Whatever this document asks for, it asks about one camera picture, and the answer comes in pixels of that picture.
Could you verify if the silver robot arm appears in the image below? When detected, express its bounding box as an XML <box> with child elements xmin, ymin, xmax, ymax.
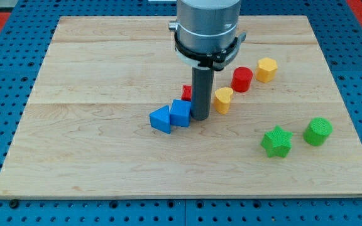
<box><xmin>168</xmin><ymin>0</ymin><xmax>246</xmax><ymax>71</ymax></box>

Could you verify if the red star block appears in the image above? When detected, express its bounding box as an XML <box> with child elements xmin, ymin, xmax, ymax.
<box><xmin>181</xmin><ymin>85</ymin><xmax>192</xmax><ymax>102</ymax></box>

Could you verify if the yellow heart block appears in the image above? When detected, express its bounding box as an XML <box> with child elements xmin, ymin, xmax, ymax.
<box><xmin>213</xmin><ymin>87</ymin><xmax>234</xmax><ymax>115</ymax></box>

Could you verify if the green star block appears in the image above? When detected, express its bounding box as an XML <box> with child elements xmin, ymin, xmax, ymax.
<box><xmin>261</xmin><ymin>125</ymin><xmax>293</xmax><ymax>158</ymax></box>

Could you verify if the blue cube block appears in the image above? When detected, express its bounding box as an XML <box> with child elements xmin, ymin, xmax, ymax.
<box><xmin>170</xmin><ymin>99</ymin><xmax>191</xmax><ymax>127</ymax></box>

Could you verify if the blue triangle block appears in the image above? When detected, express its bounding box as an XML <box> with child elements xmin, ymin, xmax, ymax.
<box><xmin>149</xmin><ymin>105</ymin><xmax>171</xmax><ymax>134</ymax></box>

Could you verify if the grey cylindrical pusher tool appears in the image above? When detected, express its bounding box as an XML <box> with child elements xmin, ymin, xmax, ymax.
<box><xmin>190</xmin><ymin>68</ymin><xmax>214</xmax><ymax>121</ymax></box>

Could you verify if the red cylinder block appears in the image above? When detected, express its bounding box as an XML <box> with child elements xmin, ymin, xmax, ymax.
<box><xmin>231</xmin><ymin>67</ymin><xmax>253</xmax><ymax>92</ymax></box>

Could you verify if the yellow hexagon block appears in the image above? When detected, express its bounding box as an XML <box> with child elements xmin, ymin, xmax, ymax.
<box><xmin>255</xmin><ymin>57</ymin><xmax>278</xmax><ymax>83</ymax></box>

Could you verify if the wooden board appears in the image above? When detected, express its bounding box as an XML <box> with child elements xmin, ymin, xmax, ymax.
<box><xmin>0</xmin><ymin>16</ymin><xmax>362</xmax><ymax>200</ymax></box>

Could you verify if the green cylinder block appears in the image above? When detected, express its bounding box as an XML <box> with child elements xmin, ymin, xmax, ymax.
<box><xmin>303</xmin><ymin>117</ymin><xmax>333</xmax><ymax>146</ymax></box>

